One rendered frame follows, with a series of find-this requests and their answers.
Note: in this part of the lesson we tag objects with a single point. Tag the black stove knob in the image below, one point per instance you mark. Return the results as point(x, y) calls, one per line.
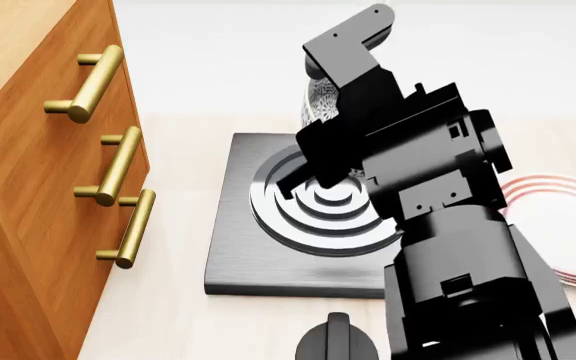
point(337, 339)

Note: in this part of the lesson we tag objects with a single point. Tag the white plate with red rings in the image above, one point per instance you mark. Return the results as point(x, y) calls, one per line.
point(558, 232)

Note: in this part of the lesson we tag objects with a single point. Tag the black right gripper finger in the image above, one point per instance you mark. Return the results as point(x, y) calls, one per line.
point(328, 150)
point(348, 45)

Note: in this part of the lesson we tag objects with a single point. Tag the wooden cabinet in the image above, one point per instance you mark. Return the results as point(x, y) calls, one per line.
point(23, 210)

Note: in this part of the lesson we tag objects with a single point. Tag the dark square metal stove plate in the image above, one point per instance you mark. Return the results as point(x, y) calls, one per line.
point(238, 262)

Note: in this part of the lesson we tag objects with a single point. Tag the round ringed stove burner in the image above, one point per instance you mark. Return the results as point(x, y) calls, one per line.
point(288, 228)

